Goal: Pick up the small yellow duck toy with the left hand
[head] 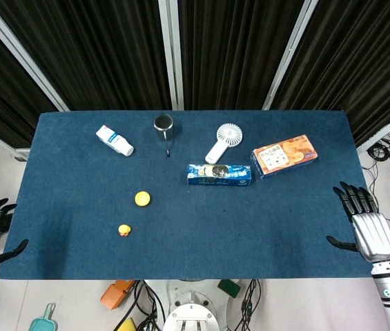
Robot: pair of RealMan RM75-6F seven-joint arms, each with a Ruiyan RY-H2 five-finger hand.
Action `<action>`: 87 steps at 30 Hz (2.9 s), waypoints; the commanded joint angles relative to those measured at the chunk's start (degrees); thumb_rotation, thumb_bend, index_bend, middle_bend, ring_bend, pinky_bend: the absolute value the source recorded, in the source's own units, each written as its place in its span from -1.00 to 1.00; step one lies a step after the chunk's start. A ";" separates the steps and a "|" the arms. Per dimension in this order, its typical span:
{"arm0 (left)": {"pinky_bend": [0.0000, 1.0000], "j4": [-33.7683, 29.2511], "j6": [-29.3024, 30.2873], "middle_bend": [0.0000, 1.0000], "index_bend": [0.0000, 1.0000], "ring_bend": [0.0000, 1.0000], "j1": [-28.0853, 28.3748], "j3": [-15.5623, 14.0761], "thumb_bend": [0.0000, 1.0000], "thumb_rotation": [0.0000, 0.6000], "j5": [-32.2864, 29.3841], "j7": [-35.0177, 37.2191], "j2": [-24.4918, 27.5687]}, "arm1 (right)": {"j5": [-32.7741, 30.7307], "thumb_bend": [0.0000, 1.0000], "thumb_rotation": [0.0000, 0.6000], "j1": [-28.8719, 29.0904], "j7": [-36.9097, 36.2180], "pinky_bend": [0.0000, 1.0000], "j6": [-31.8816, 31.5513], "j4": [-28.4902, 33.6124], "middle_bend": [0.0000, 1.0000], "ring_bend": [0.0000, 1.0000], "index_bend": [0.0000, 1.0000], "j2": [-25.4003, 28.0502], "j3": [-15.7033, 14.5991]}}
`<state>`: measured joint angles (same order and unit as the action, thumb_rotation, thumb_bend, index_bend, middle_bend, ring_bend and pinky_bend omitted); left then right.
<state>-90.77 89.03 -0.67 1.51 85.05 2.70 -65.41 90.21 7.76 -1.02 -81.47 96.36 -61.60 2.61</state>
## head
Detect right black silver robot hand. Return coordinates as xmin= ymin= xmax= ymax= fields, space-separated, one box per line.
xmin=325 ymin=181 xmax=390 ymax=265

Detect yellow round disc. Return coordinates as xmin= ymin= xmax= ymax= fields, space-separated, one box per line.
xmin=134 ymin=190 xmax=152 ymax=208

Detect teal plastic scoop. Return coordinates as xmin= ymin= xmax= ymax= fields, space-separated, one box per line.
xmin=28 ymin=302 xmax=59 ymax=331

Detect orange cookie box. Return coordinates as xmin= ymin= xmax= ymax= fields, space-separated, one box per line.
xmin=251 ymin=134 xmax=319 ymax=179

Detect orange plastic tool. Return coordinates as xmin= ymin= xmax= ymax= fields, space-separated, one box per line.
xmin=99 ymin=279 xmax=137 ymax=311

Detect green sponge block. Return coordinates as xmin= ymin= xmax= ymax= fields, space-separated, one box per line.
xmin=217 ymin=279 xmax=242 ymax=299

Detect blue table cloth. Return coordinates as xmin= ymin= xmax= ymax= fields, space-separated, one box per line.
xmin=0 ymin=110 xmax=372 ymax=281

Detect white blue tube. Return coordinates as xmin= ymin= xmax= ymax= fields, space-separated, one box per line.
xmin=95 ymin=125 xmax=135 ymax=157

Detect blue cookie box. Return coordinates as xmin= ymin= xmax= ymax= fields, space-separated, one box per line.
xmin=186 ymin=163 xmax=252 ymax=188

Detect yellow sponge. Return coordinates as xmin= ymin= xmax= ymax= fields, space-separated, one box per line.
xmin=117 ymin=317 xmax=137 ymax=331

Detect white handheld fan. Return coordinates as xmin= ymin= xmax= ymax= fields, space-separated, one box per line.
xmin=204 ymin=123 xmax=244 ymax=165

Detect white silver robot torso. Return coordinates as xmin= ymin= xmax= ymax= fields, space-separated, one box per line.
xmin=162 ymin=288 xmax=224 ymax=331

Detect black cable tangle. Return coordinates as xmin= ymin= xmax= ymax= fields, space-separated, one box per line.
xmin=367 ymin=136 xmax=390 ymax=162

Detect white frame post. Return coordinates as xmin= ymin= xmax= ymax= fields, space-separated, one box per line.
xmin=262 ymin=0 xmax=320 ymax=111
xmin=0 ymin=6 xmax=70 ymax=112
xmin=355 ymin=102 xmax=390 ymax=154
xmin=157 ymin=0 xmax=185 ymax=111

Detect black cable bundle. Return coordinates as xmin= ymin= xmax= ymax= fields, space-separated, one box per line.
xmin=232 ymin=279 xmax=263 ymax=331
xmin=125 ymin=280 xmax=165 ymax=331

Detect steel cup with handle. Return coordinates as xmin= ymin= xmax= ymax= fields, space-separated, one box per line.
xmin=153 ymin=114 xmax=175 ymax=159

